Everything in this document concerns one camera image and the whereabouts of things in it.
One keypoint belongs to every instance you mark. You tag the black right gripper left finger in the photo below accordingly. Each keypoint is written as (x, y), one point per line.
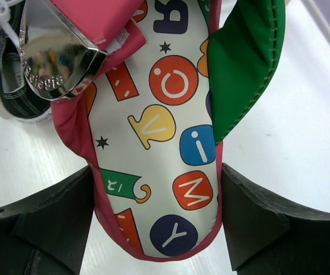
(47, 232)

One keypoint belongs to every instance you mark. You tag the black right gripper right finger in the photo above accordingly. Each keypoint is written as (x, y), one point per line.
(269, 234)

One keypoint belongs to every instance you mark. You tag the pink green flip-flop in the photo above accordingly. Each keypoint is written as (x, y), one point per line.
(145, 92)

